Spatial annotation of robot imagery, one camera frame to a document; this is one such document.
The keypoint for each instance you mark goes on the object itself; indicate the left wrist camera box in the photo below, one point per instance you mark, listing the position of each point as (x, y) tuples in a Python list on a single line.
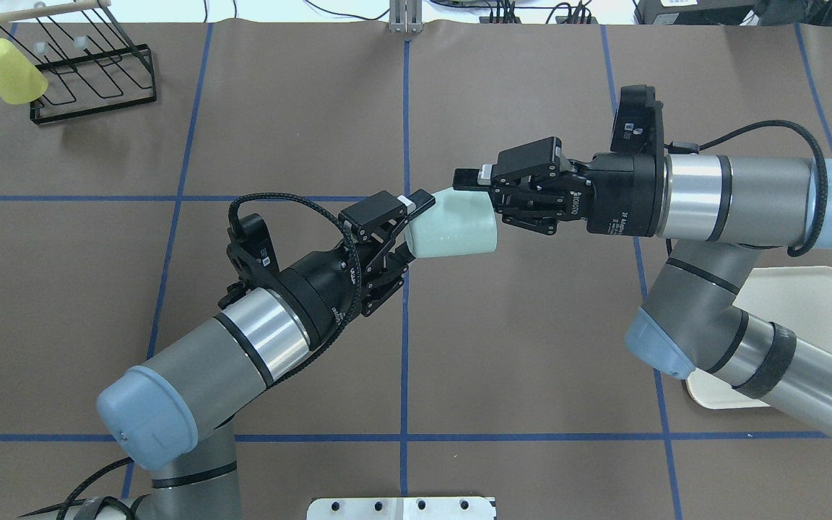
[(252, 253)]

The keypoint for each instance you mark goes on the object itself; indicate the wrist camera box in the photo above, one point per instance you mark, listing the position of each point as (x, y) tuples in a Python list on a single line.
[(638, 126), (252, 253)]

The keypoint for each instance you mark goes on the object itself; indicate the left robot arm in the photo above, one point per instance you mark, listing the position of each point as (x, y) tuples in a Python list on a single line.
[(173, 414)]

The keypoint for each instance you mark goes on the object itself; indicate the aluminium frame post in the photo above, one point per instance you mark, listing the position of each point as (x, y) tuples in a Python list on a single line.
[(406, 16)]

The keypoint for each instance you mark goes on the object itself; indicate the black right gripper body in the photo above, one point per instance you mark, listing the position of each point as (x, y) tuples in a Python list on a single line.
[(622, 193)]

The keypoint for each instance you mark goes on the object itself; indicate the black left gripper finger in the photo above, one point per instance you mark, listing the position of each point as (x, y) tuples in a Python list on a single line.
[(374, 211), (403, 253)]

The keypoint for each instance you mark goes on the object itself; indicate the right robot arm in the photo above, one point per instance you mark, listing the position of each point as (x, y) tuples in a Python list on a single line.
[(721, 211)]

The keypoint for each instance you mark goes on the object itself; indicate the yellow cup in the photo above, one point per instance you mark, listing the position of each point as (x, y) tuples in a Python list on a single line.
[(20, 81)]

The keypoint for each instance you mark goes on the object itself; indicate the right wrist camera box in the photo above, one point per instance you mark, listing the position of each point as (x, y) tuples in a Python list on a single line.
[(638, 126)]

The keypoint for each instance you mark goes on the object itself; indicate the black wire cup rack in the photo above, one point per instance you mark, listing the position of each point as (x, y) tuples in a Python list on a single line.
[(92, 64)]

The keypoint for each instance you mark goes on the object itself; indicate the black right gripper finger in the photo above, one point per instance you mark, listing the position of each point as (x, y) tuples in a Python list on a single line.
[(545, 225), (525, 166)]

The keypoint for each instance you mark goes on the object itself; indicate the mint green cup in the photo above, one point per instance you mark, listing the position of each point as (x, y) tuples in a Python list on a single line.
[(460, 223)]

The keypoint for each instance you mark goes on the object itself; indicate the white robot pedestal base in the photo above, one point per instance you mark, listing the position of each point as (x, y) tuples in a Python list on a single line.
[(431, 507)]

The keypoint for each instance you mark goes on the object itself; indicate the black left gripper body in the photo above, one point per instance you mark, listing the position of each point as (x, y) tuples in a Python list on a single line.
[(317, 290)]

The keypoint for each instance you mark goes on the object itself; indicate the cream rabbit tray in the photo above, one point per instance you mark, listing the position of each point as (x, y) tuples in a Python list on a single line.
[(797, 297)]

